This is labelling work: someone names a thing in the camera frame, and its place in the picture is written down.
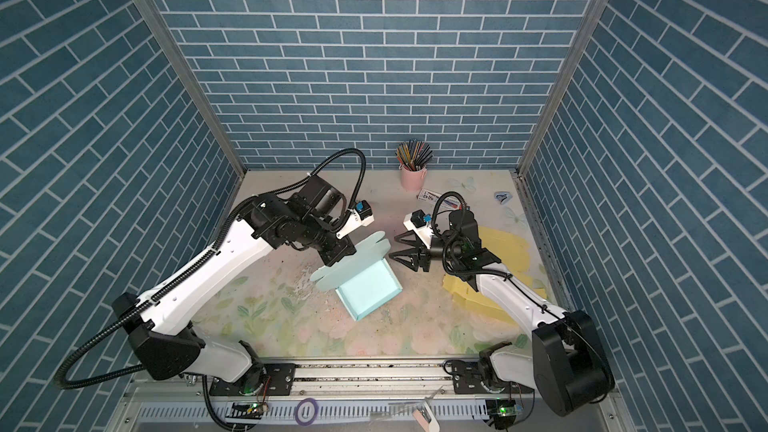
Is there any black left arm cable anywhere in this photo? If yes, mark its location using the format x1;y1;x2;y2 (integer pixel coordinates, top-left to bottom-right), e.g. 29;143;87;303
53;147;368;390

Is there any purple tape ring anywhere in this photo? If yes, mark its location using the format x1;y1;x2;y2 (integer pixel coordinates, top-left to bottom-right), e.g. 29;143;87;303
294;397;320;427

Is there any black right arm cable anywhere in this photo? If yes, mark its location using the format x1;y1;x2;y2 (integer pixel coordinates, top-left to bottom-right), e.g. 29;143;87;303
429;190;616;406

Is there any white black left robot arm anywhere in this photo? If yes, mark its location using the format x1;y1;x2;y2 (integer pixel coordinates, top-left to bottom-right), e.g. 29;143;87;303
113;176;374;387

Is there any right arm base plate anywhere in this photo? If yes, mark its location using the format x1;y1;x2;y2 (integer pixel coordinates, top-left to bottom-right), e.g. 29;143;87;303
442;359;533;395

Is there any yellow flat paper box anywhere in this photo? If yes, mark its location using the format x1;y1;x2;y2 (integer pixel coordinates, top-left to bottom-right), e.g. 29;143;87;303
442;225;548;325

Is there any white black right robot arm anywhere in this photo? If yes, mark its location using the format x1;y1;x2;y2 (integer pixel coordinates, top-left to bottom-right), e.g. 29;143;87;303
389;209;615;416

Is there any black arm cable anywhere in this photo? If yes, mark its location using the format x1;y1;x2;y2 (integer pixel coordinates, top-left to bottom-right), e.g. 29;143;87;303
53;147;368;390
429;190;616;406

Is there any white blue pencil box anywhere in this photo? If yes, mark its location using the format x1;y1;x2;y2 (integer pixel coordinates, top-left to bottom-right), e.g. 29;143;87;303
417;189;461;211

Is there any aluminium front rail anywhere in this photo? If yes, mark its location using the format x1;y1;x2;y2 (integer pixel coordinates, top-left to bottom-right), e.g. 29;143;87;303
107;357;634;431

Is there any pink metal pencil bucket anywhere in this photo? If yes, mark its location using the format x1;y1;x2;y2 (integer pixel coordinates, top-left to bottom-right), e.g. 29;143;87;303
400;165;427;192

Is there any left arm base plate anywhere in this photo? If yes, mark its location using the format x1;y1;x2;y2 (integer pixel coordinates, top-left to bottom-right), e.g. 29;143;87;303
208;363;297;398

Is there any green circuit board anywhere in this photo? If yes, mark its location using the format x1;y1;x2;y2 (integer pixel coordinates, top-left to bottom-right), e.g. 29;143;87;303
226;402;269;421
484;399;524;431

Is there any white pink clip tool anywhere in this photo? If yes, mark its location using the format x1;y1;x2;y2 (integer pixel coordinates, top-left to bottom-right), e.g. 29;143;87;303
390;388;442;432

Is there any right green circuit board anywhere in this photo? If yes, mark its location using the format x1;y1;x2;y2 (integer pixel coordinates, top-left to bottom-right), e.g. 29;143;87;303
484;399;524;431

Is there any bundle of coloured pencils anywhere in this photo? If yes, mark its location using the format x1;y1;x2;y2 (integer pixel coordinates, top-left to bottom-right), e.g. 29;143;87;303
395;139;433;172

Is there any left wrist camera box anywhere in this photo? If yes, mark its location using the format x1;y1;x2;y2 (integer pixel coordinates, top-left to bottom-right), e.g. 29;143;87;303
336;200;374;239

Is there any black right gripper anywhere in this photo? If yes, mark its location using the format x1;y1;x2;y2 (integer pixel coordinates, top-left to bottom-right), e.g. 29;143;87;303
391;229;464;273

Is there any light blue paper box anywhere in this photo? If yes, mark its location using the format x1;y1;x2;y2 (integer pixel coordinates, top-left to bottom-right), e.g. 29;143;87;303
310;231;403;321

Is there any left green circuit board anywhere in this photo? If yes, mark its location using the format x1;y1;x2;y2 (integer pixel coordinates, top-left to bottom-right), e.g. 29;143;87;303
226;402;269;421

